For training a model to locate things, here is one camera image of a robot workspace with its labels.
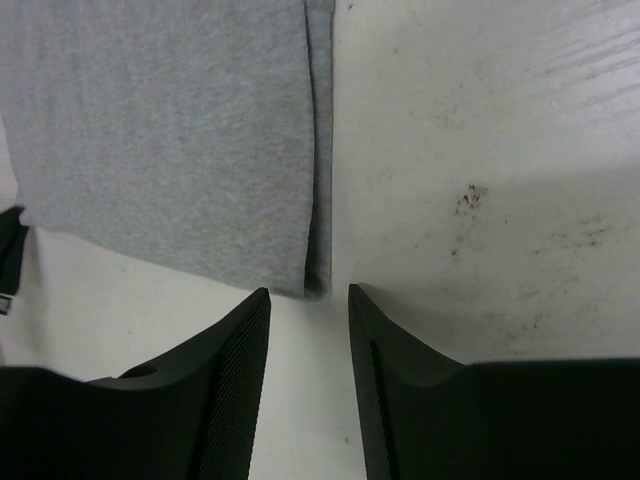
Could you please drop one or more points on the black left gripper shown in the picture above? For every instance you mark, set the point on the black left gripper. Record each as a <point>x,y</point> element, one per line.
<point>12,244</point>

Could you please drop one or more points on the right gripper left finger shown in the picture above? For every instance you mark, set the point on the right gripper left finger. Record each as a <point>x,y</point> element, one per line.
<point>190,413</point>

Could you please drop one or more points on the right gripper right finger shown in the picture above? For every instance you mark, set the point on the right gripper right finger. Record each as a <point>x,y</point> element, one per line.
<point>425,416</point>

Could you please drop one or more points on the grey tank top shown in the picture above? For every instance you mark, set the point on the grey tank top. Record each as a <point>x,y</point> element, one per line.
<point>195,135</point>

